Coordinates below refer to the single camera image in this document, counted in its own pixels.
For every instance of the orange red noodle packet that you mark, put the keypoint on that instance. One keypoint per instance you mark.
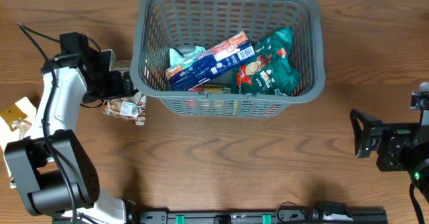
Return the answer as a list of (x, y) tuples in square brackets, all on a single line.
[(212, 88)]

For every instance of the beige mushroom snack bag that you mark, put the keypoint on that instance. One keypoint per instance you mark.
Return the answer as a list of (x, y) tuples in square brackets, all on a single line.
[(132, 106)]

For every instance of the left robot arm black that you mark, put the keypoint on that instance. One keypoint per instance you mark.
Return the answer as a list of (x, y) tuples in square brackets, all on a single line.
[(49, 167)]

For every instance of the Kleenex tissue multipack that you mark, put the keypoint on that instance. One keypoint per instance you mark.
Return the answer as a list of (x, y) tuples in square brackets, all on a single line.
[(211, 63)]

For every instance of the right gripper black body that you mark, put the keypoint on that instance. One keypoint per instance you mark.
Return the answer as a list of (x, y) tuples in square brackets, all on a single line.
[(395, 138)]

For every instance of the green Nescafe coffee bag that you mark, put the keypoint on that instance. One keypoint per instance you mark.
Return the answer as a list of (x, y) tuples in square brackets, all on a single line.
[(269, 71)]

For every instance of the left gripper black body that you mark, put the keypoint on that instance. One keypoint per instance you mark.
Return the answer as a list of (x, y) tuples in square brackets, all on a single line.
[(125, 84)]

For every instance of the light teal small packet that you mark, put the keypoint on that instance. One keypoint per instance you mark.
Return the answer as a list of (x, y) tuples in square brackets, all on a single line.
[(177, 58)]

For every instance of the grey plastic basket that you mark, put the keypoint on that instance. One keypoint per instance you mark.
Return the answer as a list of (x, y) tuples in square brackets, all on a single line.
[(185, 24)]

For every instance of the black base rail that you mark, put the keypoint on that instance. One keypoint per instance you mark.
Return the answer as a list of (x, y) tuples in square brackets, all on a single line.
[(322, 212)]

